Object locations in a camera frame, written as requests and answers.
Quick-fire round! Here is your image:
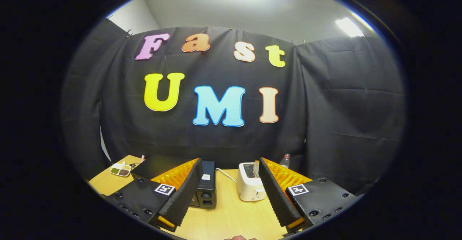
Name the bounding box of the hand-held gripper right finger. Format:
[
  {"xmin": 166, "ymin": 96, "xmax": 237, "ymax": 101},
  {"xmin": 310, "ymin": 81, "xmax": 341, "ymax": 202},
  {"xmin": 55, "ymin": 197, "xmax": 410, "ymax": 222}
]
[{"xmin": 258, "ymin": 157, "xmax": 363, "ymax": 233}]

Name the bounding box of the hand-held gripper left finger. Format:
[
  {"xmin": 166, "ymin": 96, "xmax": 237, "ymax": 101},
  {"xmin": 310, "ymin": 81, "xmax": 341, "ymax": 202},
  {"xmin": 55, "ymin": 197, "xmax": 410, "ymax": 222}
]
[{"xmin": 105, "ymin": 158, "xmax": 204, "ymax": 232}]

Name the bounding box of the black toaster oven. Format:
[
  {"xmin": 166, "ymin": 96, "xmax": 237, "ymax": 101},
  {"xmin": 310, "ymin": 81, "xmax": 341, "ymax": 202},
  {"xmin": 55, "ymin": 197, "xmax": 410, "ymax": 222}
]
[{"xmin": 131, "ymin": 155, "xmax": 218, "ymax": 209}]

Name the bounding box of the white toaster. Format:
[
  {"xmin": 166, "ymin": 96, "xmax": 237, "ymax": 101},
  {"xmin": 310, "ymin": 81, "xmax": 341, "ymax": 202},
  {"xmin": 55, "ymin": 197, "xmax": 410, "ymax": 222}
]
[{"xmin": 236, "ymin": 162, "xmax": 267, "ymax": 202}]

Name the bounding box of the white divided spice dish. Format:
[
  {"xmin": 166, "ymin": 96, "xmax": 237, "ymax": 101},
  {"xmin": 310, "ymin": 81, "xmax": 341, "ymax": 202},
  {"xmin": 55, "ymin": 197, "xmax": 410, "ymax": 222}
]
[{"xmin": 109, "ymin": 162, "xmax": 132, "ymax": 177}]

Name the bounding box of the small ceiling light panel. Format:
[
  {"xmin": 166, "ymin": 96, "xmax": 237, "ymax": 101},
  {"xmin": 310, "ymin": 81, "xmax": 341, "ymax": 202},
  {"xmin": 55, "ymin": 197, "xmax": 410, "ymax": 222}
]
[{"xmin": 335, "ymin": 17, "xmax": 365, "ymax": 38}]

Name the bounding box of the white power cable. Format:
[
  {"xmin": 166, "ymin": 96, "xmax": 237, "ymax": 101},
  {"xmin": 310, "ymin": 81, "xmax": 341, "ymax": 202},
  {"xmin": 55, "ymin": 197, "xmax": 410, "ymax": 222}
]
[{"xmin": 216, "ymin": 168, "xmax": 237, "ymax": 183}]

